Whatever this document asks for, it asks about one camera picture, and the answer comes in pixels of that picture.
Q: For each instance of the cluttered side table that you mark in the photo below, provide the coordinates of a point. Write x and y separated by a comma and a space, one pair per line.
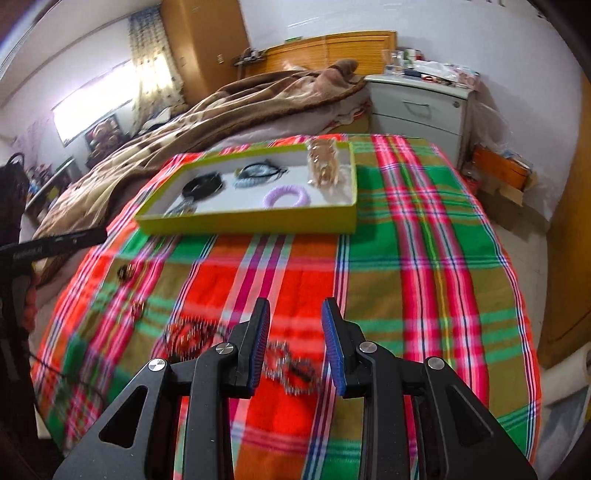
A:
46, 184

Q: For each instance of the window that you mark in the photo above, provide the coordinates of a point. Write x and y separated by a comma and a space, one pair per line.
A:
92, 106

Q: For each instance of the clear glass cup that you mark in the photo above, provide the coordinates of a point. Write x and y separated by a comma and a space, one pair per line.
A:
393, 62

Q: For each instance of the orange storage box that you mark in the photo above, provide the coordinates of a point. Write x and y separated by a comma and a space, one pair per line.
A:
498, 168

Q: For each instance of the wooden bed headboard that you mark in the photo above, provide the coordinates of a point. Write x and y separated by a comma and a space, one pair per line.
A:
360, 48

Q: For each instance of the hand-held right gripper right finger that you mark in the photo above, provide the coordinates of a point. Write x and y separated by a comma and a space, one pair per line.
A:
332, 348

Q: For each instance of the red green plaid cloth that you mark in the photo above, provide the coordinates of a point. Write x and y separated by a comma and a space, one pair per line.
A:
415, 277

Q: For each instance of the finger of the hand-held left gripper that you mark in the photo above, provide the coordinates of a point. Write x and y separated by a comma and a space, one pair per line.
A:
78, 239

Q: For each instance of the grey hair bands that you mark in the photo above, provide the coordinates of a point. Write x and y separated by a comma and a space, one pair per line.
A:
270, 168

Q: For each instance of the clutter on nightstand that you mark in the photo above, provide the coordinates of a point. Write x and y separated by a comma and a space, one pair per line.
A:
438, 69

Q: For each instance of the wooden wardrobe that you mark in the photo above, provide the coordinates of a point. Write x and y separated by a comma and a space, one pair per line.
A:
203, 37

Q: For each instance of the spotted curtain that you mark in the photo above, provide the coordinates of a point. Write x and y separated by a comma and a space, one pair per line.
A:
157, 69

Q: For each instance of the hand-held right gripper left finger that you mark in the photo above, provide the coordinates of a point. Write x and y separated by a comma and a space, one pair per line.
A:
261, 344

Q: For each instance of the brown patterned blanket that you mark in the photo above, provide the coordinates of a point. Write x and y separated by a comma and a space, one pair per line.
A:
207, 115

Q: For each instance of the grey nightstand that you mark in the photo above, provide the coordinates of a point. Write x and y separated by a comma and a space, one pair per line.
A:
415, 134

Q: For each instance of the power strip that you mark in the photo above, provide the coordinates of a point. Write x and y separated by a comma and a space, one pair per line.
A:
249, 56

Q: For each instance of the yellow-green cardboard box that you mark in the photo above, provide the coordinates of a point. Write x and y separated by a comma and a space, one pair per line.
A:
254, 221

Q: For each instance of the floral bedsheet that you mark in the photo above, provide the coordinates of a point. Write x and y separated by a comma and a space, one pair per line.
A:
60, 272

